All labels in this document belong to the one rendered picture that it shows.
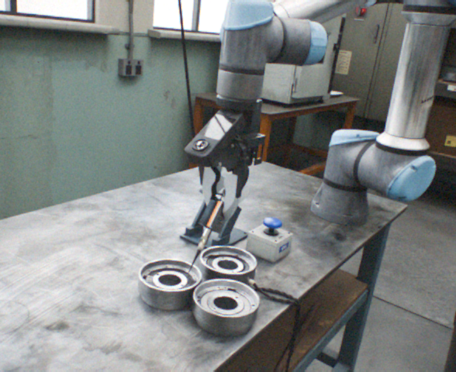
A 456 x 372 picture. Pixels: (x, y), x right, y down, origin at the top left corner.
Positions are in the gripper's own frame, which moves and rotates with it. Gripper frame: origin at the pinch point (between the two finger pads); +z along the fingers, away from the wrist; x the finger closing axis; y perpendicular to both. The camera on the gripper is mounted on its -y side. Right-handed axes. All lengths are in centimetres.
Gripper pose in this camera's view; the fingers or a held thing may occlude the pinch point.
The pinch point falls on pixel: (217, 211)
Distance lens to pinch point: 83.4
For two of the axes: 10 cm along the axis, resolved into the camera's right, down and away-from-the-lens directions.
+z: -1.2, 9.4, 3.3
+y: 5.7, -2.1, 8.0
